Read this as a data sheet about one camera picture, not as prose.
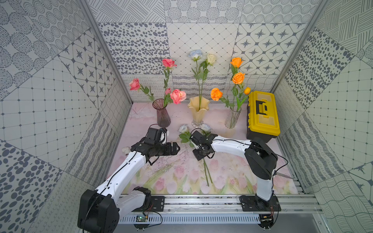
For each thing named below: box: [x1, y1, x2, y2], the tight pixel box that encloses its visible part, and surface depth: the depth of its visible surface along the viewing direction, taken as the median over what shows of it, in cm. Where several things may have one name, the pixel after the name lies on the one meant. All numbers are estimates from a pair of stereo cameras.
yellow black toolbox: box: [246, 90, 281, 144], surface depth 92 cm
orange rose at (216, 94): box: [210, 87, 235, 108], surface depth 80 cm
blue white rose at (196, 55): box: [188, 49, 205, 111], surface depth 90 cm
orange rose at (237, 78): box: [232, 72, 246, 111], surface depth 84 cm
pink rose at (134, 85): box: [129, 78, 156, 102], surface depth 82 cm
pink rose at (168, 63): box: [162, 58, 178, 89], surface depth 83 cm
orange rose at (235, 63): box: [230, 57, 244, 76], surface depth 87 cm
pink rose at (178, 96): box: [169, 88, 187, 105], surface depth 69 cm
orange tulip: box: [236, 86, 252, 112], surface depth 92 cm
